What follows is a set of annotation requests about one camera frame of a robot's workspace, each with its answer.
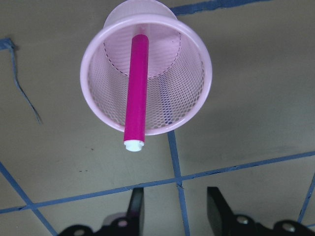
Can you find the pink mesh cup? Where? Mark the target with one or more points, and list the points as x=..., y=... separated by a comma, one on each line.
x=179, y=67

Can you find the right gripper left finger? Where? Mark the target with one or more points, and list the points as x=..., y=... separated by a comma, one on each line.
x=135, y=212

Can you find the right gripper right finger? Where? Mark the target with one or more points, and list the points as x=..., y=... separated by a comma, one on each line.
x=220, y=216

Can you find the pink pen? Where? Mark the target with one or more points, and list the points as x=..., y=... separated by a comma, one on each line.
x=134, y=134

